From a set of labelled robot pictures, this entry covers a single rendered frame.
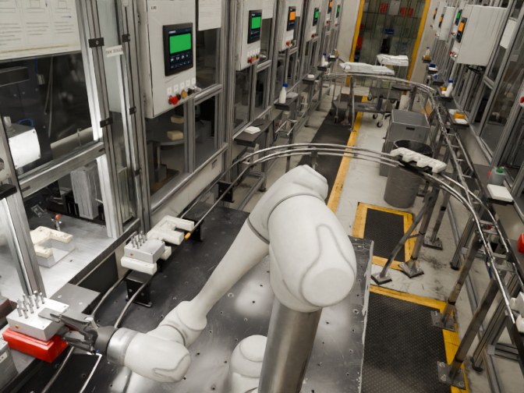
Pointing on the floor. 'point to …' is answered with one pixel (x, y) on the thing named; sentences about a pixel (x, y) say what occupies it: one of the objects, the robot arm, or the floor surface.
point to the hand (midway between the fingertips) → (52, 321)
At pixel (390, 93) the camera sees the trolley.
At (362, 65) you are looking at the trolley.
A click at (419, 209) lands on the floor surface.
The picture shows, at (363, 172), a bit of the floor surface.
